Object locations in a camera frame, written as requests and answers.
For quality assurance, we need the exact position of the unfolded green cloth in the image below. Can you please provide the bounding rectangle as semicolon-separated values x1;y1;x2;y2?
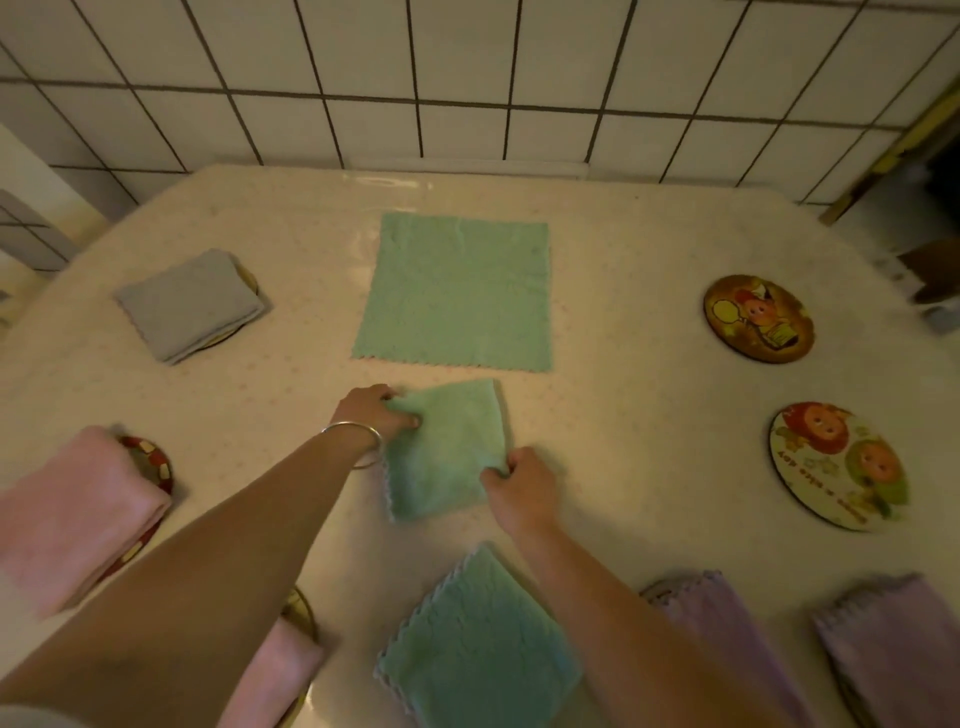
351;211;553;375

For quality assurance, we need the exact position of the brown cartoon round coaster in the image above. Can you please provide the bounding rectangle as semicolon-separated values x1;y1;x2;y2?
702;273;816;366

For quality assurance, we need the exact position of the folded grey cloth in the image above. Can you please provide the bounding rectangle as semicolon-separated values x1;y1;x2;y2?
113;248;268;367

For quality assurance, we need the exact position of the person's right hand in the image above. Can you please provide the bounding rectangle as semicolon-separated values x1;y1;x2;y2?
479;447;564;538

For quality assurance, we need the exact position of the brown object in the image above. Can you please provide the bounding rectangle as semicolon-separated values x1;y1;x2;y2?
897;237;960;306

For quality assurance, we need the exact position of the red and white round coaster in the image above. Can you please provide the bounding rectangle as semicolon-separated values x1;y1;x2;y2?
88;435;176;585

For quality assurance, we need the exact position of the silver bangle bracelet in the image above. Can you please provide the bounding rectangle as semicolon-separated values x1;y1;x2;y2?
320;421;386;471

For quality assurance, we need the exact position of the round brown-rimmed coaster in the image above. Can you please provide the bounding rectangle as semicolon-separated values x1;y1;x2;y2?
196;261;261;351

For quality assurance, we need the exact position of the wooden door frame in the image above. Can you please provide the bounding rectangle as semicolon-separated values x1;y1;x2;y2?
818;73;960;227

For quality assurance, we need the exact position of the person's right forearm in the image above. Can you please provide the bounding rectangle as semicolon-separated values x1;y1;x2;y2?
511;517;801;728

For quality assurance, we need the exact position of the person's left forearm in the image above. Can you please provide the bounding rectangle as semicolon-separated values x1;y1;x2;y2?
0;429;384;725

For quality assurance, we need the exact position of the small green cloth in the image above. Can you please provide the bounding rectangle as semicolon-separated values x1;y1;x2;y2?
381;378;516;523

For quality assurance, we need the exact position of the white cartoon round coaster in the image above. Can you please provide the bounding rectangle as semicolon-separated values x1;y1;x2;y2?
767;401;911;533

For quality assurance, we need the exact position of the folded pink cloth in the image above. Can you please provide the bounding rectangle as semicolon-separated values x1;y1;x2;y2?
216;618;326;728
0;425;174;621

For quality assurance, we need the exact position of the folded purple cloth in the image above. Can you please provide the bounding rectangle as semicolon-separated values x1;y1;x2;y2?
639;570;817;728
811;573;960;728

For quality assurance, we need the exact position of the round gold-rimmed coaster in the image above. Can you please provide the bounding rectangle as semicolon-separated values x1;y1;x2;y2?
274;585;319;728

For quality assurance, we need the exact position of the person's left hand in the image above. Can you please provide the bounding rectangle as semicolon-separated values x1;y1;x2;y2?
329;384;422;452

